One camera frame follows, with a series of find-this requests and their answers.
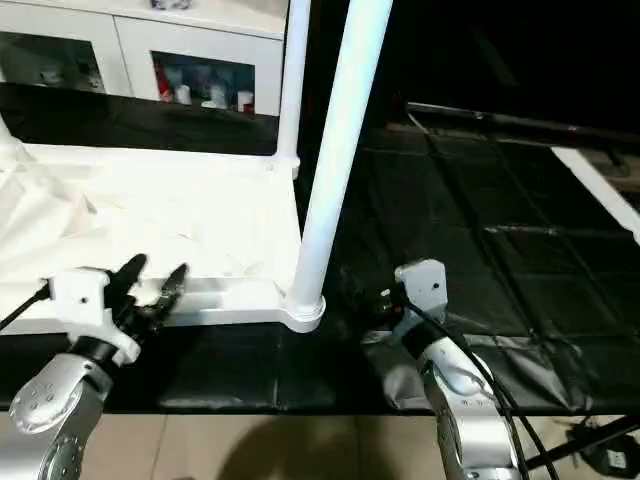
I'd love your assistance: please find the white cabinet with glass doors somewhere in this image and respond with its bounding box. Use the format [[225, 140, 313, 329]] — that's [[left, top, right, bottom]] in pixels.
[[0, 0, 291, 119]]

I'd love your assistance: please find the white plastic table leg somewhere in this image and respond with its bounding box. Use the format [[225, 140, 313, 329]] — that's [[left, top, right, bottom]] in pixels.
[[272, 0, 313, 179], [282, 0, 395, 321]]

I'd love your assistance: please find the black work mat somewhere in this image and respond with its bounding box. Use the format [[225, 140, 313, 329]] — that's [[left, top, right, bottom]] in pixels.
[[0, 80, 640, 416]]

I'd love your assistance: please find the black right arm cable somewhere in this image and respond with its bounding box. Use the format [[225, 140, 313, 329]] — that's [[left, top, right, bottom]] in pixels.
[[400, 298, 561, 480]]

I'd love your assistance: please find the glossy black long bar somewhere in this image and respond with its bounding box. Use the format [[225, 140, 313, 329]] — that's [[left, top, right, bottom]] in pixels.
[[405, 100, 640, 149]]

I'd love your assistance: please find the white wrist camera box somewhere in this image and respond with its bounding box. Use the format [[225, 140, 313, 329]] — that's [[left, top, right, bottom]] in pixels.
[[45, 266, 143, 366], [394, 258, 449, 323]]

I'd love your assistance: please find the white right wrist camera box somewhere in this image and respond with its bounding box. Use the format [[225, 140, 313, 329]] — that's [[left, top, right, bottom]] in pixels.
[[394, 258, 449, 323]]

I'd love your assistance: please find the black metal stand leg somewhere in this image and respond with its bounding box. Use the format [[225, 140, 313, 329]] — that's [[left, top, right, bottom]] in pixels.
[[525, 410, 640, 476]]

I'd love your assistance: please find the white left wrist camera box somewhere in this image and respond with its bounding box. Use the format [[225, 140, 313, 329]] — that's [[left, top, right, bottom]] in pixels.
[[45, 266, 143, 366]]

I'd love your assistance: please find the black cabinet with orange label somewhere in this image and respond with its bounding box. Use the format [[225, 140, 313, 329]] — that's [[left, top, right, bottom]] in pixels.
[[285, 0, 640, 131]]

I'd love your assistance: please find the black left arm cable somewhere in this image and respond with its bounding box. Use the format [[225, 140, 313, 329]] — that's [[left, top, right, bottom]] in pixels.
[[0, 285, 51, 333]]

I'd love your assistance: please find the white plastic table top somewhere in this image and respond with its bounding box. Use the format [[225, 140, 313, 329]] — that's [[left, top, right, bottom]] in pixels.
[[0, 135, 327, 334]]

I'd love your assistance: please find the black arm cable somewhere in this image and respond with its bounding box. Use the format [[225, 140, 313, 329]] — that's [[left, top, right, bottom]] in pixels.
[[0, 285, 51, 333], [400, 298, 561, 480]]

